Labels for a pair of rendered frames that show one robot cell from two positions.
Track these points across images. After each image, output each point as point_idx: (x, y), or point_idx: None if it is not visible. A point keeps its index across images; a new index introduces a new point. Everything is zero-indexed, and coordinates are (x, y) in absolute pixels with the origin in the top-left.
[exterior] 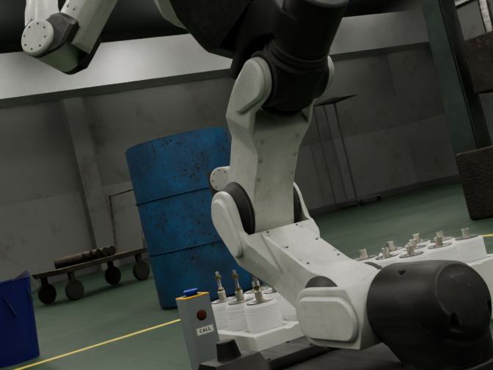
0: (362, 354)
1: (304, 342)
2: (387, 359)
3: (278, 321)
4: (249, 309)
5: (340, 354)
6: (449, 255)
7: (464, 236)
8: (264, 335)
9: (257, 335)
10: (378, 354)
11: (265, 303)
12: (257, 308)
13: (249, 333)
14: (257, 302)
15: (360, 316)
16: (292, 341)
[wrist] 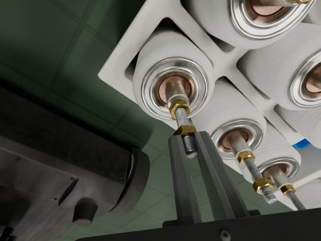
0: (13, 203)
1: (14, 175)
2: (0, 216)
3: None
4: (133, 75)
5: (10, 192)
6: None
7: None
8: (112, 87)
9: (102, 78)
10: (10, 211)
11: (146, 112)
12: (133, 94)
13: (133, 47)
14: (142, 97)
15: None
16: (19, 162)
